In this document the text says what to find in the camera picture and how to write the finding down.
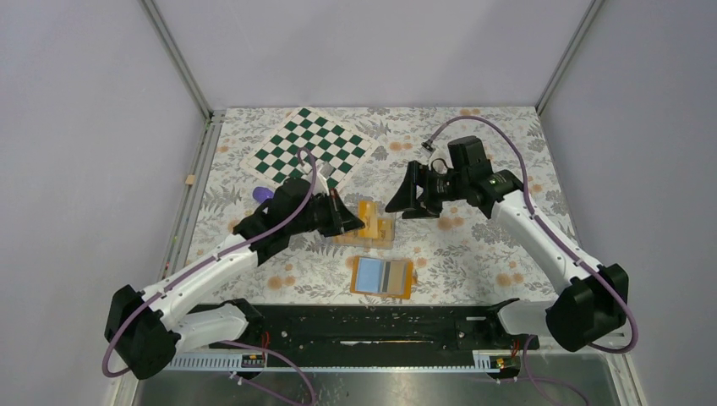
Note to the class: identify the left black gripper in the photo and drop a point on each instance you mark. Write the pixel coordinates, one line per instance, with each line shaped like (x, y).
(342, 218)

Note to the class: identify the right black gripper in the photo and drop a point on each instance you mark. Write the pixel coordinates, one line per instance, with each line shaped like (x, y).
(406, 198)

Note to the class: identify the clear plastic card box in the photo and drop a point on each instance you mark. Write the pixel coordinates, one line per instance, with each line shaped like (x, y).
(387, 227)

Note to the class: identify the orange card holder wallet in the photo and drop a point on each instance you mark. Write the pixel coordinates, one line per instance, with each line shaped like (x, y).
(370, 277)

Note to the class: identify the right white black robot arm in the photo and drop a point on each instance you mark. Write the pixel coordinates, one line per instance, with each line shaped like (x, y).
(590, 296)

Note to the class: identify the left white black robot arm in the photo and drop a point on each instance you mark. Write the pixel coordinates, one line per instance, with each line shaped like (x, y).
(146, 328)

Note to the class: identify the floral table cloth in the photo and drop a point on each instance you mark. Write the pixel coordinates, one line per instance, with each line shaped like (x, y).
(460, 258)

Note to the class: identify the purple marker pen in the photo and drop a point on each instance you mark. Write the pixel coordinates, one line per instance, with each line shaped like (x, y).
(262, 194)

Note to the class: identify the green white chessboard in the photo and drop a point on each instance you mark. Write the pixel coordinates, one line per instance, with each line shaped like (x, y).
(328, 139)

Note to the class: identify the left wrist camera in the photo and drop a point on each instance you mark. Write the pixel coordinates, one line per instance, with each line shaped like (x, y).
(326, 170)

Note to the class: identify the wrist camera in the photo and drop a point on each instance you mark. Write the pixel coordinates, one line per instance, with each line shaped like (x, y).
(326, 170)
(428, 148)

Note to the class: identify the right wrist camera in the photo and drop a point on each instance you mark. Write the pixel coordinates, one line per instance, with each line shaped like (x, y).
(428, 148)

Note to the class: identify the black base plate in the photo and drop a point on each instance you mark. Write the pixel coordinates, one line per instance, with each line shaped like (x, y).
(369, 336)

